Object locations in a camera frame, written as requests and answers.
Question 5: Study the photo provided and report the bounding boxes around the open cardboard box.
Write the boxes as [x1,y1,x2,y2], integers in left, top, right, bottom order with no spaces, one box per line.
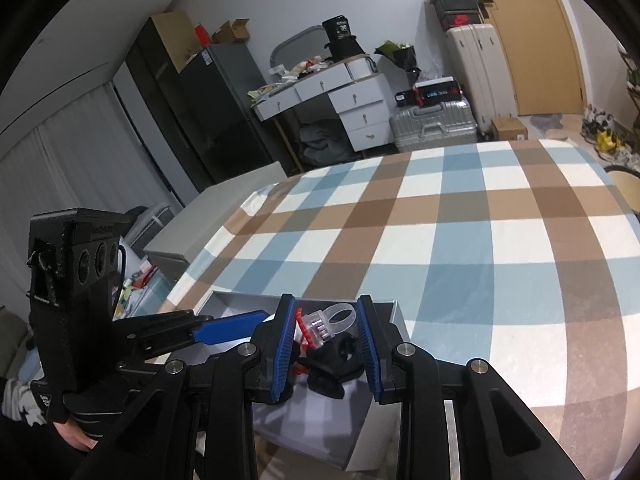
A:
[212,19,250,45]

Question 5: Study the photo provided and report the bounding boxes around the black shoe box red logo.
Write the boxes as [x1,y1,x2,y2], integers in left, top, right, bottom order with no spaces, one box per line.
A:
[440,8,485,31]

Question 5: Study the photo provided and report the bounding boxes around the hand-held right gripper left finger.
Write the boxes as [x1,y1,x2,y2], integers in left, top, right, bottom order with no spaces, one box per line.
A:
[72,292,301,480]

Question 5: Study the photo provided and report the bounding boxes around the thick black hair tie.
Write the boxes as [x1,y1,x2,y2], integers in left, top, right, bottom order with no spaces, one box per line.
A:
[304,337,364,401]

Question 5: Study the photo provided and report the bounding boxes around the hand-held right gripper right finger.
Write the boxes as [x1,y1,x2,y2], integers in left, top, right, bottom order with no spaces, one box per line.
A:
[356,294,569,480]

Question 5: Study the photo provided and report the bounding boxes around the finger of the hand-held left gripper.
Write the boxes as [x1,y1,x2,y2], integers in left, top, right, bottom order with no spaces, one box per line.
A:
[115,310,272,362]

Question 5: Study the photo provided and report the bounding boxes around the flat cardboard sheet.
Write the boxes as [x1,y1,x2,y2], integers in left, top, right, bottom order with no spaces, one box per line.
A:
[150,11,201,74]

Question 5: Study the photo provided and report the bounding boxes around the silver cardboard box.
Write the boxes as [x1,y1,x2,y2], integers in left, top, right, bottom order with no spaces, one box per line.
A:
[192,290,414,472]

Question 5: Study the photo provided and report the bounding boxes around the yellow shoes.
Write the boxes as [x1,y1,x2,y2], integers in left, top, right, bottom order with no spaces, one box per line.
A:
[597,130,624,154]

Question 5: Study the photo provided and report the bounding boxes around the pile of desk clutter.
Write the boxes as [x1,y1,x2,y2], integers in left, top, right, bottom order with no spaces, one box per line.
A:
[249,55,347,107]

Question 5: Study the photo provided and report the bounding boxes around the black wrapped flower bouquet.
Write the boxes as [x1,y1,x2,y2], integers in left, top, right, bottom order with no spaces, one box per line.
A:
[375,39,419,84]

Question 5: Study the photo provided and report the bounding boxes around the checked tablecloth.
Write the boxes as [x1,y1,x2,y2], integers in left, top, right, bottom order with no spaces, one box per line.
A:
[165,139,640,480]

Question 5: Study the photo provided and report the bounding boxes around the red toothed strip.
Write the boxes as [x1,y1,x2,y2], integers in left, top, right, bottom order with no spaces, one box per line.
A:
[294,307,316,378]

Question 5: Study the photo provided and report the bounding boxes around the grey drawer cabinet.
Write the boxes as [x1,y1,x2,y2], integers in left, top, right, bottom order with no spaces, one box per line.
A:
[144,162,289,287]

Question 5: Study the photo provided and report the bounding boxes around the person's left hand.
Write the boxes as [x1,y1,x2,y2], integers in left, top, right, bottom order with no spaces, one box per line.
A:
[51,421,99,454]

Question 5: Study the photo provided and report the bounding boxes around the white vanity desk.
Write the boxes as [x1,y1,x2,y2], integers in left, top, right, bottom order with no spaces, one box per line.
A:
[252,55,394,154]

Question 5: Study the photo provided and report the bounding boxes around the pile of small colourful clutter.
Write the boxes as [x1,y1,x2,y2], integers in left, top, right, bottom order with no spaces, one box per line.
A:
[112,245,172,322]

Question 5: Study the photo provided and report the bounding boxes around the white curtain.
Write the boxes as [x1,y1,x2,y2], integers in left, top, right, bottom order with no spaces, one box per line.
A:
[0,80,187,312]

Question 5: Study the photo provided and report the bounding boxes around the grey clothes heap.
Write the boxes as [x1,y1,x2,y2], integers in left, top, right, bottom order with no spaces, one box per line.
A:
[300,120,354,169]

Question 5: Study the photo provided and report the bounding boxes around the black and red box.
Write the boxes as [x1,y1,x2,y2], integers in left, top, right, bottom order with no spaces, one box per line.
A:
[414,77,460,106]

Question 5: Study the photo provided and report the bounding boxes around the pile of loose shoes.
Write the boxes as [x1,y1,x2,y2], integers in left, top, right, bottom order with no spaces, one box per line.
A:
[580,104,640,172]

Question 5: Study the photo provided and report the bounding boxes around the grey storage basket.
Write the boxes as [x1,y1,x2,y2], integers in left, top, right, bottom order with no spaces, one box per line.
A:
[127,203,177,245]

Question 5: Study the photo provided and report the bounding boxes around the rows of assorted sneakers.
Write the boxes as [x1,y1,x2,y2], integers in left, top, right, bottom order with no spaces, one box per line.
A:
[619,47,640,92]

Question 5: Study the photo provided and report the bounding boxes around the clear plastic ring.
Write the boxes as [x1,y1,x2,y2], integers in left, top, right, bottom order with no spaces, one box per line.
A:
[304,302,360,343]

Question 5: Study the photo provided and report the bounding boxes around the silver aluminium suitcase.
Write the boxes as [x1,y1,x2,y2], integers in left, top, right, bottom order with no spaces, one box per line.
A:
[389,100,479,154]

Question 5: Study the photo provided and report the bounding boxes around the closed brown cardboard box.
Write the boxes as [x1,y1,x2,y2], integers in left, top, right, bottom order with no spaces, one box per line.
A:
[491,117,529,142]

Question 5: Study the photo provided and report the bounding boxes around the arched grey mirror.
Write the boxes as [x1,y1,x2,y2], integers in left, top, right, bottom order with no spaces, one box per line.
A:
[270,26,332,81]

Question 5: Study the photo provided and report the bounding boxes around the dark grey refrigerator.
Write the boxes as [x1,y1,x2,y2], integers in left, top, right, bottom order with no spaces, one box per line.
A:
[177,42,289,187]

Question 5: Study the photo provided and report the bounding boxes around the round wooden stool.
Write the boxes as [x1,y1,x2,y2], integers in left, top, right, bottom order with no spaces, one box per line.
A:
[606,167,640,212]

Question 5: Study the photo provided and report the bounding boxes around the white upright suitcase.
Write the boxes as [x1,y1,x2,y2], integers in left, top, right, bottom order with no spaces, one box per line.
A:
[446,24,519,134]

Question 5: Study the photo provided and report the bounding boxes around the black wardrobe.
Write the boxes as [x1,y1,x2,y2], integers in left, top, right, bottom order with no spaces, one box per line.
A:
[125,17,217,197]

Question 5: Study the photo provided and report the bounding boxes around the black paper bag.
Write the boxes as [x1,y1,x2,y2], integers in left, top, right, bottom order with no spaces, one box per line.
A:
[322,17,365,61]

